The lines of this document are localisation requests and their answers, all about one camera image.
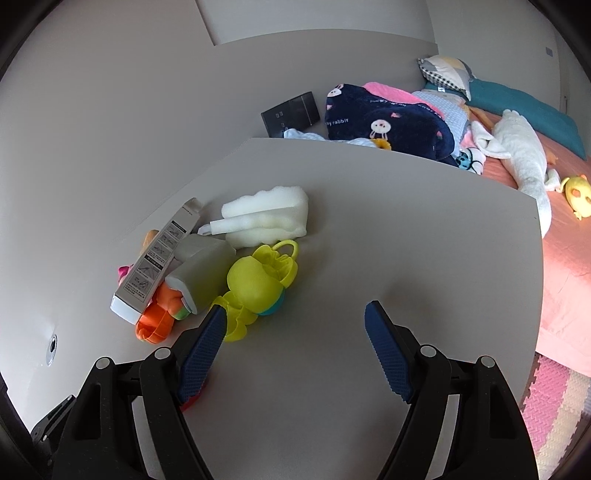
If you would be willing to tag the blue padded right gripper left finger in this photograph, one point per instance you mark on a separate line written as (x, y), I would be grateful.
(170, 378)

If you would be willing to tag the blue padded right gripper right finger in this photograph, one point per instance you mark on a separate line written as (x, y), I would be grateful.
(425, 379)

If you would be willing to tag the orange plastic toy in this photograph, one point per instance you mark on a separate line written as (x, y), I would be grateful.
(165, 308)

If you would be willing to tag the grey foam piece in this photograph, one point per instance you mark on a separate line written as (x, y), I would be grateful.
(203, 263)

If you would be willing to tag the yellow green plastic toy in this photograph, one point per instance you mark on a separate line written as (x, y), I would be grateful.
(257, 285)

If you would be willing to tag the pink doll toy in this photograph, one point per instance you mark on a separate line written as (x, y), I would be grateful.
(123, 272)

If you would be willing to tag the pastel foam floor mat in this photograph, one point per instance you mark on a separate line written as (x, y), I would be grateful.
(556, 411)

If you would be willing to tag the brown plush toy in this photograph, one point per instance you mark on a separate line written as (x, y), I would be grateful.
(150, 235)

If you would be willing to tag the white sponge foam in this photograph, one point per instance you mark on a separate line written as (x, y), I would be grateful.
(266, 217)

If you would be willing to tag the yellow chick plush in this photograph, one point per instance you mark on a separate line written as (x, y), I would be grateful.
(577, 191)

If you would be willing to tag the navy rabbit blanket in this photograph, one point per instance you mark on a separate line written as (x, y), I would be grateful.
(352, 112)

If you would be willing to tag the white goose plush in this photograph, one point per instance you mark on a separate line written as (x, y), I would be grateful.
(514, 142)

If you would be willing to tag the light blue quilted cloth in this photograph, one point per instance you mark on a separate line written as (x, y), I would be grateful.
(453, 111)

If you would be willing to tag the white baby cloth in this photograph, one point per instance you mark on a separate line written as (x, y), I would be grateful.
(298, 135)

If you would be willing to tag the pink folded cloth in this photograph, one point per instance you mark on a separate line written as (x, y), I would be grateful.
(397, 95)

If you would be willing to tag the teal pillow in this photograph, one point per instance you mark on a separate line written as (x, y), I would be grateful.
(544, 118)

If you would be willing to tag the patterned grey pillow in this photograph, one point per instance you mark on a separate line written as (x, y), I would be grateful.
(447, 72)

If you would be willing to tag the black wall switch panel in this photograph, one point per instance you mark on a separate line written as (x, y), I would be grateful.
(298, 113)

